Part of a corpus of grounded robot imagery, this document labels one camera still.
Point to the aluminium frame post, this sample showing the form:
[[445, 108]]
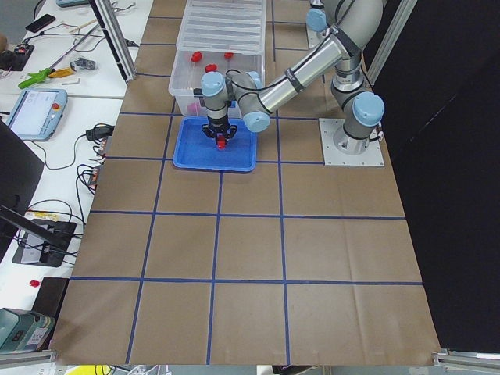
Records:
[[107, 20]]

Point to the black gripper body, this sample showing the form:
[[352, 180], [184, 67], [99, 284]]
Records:
[[218, 127]]

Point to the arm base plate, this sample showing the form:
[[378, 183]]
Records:
[[315, 37], [341, 150]]

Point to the clear plastic box lid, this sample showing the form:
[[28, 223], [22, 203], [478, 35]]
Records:
[[223, 26]]

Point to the green handled reacher grabber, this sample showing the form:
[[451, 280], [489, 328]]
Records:
[[42, 75]]

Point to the clear plastic storage box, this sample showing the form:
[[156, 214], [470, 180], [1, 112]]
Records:
[[189, 81]]

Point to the black smartphone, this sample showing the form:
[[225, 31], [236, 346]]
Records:
[[40, 23]]

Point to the teach pendant tablet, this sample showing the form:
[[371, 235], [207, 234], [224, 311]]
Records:
[[37, 113]]

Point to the blue plastic tray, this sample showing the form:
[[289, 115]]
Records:
[[194, 150]]

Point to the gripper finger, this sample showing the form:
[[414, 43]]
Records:
[[211, 134], [229, 133]]

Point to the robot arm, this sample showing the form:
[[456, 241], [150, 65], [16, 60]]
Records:
[[347, 27]]

